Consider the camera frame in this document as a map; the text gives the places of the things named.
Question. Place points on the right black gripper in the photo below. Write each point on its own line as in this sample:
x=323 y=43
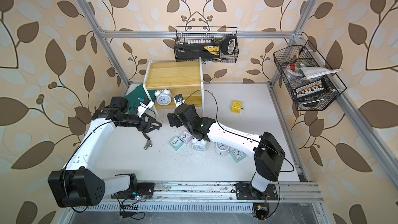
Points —
x=175 y=115

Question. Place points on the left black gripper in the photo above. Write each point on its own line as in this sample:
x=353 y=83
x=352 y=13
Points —
x=145 y=121

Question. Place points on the white twin-bell alarm clock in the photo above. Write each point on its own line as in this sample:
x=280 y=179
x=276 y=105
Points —
x=199 y=145
x=163 y=97

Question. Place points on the teal square alarm clock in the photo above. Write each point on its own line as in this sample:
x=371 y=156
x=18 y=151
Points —
x=176 y=143
x=237 y=155

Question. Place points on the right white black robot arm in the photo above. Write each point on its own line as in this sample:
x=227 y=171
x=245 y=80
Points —
x=267 y=153

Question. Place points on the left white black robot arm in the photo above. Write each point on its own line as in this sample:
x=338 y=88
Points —
x=76 y=184

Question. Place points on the lilac square alarm clock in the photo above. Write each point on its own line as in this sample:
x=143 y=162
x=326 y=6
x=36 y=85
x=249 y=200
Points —
x=185 y=137

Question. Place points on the wooden two-tier shelf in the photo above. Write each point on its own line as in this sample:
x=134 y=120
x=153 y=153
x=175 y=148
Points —
x=185 y=78

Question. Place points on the large white twin-bell clock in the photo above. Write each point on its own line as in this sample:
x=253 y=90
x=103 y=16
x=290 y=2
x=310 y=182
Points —
x=221 y=149

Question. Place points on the yellow cube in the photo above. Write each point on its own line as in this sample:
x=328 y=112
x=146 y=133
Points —
x=236 y=107

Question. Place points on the black yellow box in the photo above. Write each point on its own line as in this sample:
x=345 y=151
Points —
x=190 y=52

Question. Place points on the white paper booklet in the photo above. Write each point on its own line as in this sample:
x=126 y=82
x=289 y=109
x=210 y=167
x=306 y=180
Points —
x=315 y=72

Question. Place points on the paint tube set box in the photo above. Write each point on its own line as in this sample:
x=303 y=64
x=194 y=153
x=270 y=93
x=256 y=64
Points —
x=313 y=89

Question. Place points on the orange handled pliers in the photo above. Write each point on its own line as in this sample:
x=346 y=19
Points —
x=148 y=141

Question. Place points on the black wire basket back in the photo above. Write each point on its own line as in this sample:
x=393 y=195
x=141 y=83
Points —
x=207 y=34

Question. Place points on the black wire basket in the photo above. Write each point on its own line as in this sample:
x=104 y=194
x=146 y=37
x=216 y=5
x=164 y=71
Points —
x=207 y=34
x=290 y=59

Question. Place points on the black handled tool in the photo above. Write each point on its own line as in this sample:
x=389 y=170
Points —
x=228 y=45

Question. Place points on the black wire basket right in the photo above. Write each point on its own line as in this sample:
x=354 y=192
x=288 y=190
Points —
x=290 y=59

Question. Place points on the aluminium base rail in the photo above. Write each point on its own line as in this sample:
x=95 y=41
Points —
x=227 y=191

